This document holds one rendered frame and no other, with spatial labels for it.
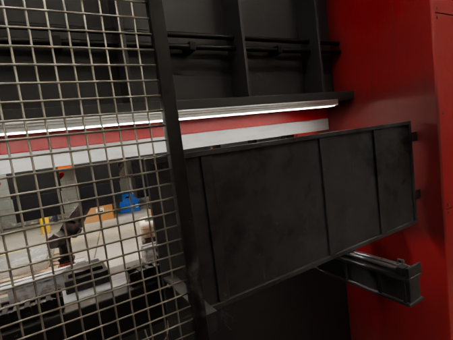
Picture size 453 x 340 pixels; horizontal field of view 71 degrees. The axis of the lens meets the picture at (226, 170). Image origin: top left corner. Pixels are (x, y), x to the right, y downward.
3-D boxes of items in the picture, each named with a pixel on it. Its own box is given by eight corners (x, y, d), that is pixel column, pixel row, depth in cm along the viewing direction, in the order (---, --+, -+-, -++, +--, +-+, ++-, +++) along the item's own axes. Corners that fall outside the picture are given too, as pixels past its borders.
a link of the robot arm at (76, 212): (126, 163, 167) (108, 154, 168) (123, 160, 161) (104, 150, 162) (79, 237, 157) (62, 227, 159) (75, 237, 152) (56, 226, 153)
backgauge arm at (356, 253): (294, 252, 163) (291, 226, 161) (423, 299, 108) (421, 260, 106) (282, 257, 159) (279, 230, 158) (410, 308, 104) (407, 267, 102)
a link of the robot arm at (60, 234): (83, 228, 157) (69, 220, 158) (71, 229, 146) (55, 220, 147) (71, 249, 156) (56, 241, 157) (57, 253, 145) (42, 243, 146)
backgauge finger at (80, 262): (97, 258, 118) (95, 245, 117) (110, 281, 95) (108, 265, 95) (61, 268, 112) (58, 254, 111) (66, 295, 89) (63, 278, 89)
